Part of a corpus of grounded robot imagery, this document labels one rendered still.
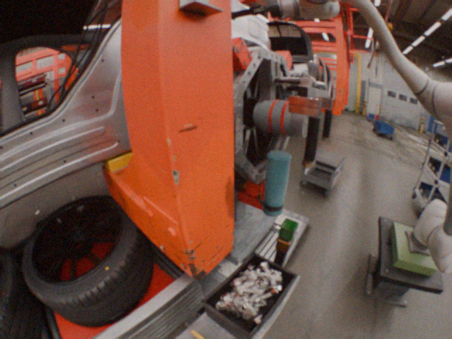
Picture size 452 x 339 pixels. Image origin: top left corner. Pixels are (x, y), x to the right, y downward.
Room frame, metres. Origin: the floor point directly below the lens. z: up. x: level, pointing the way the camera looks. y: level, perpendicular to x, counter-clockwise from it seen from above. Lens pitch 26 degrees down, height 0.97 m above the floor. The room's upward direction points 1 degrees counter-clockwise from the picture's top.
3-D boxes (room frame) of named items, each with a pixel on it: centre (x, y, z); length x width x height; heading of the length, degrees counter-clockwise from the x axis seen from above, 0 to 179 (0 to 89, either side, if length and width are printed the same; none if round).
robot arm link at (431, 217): (0.26, -1.04, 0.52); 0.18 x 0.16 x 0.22; 155
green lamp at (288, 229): (0.31, -0.16, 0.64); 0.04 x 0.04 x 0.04; 51
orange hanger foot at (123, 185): (0.56, 0.35, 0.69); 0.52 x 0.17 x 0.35; 51
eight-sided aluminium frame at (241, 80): (0.75, -0.18, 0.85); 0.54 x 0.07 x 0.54; 141
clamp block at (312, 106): (0.49, -0.23, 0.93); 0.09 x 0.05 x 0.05; 51
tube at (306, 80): (0.59, -0.21, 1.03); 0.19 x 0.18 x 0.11; 51
